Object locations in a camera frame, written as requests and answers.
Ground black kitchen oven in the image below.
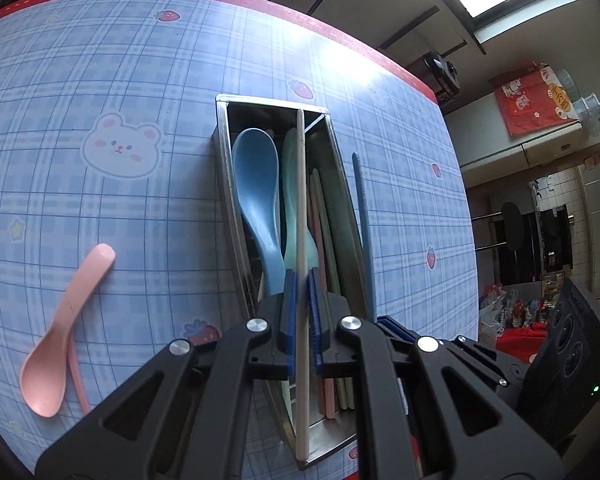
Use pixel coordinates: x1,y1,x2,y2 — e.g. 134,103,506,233
495,207,576,286

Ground blue spoon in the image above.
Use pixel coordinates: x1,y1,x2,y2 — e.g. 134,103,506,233
231,128,287,295

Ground pink spoon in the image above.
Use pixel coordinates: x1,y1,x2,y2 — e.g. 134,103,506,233
19,243,117,418

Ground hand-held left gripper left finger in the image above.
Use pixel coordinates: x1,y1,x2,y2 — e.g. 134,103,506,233
35,269,299,480

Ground blue chopstick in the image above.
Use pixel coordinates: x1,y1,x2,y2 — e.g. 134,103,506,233
351,152,379,322

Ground pink chopstick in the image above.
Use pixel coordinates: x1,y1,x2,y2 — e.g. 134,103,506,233
67,340,92,416
307,170,337,418

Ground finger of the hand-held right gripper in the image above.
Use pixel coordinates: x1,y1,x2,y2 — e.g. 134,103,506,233
480,352,528,411
376,315,496,376

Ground stainless steel utensil tray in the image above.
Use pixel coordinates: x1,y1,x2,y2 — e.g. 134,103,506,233
212,94,381,471

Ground pile of snack packets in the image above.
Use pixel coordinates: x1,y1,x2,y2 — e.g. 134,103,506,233
480,282,556,346

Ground red printed cloth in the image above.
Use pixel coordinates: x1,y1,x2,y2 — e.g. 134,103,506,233
490,61,581,136

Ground beige chopstick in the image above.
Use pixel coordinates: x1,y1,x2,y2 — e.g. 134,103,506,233
294,108,311,463

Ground clear plastic containers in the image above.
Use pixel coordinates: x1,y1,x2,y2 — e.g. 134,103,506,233
555,67,600,138

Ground green spoon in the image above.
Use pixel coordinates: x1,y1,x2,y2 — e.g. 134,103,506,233
279,127,321,273

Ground dark metal rack frame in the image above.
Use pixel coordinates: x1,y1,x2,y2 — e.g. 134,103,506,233
380,5,468,58

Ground blue plaid table mat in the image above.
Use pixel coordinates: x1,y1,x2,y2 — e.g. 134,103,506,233
0,0,481,480

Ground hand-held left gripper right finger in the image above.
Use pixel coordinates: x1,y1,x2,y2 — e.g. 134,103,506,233
305,267,566,480

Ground green chopstick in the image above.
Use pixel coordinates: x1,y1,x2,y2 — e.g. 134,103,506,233
311,167,343,411
317,180,357,411

